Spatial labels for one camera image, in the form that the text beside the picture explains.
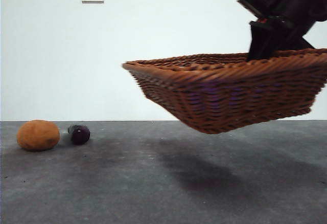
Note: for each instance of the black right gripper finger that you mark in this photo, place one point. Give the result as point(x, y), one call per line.
point(261, 42)

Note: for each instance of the brown wicker basket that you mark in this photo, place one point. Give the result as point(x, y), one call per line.
point(230, 93)

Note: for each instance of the purple eggplant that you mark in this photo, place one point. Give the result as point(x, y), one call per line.
point(80, 135)

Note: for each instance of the brown potato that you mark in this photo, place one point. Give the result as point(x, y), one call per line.
point(38, 134)

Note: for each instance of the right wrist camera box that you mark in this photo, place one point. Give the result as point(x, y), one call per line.
point(251, 2)

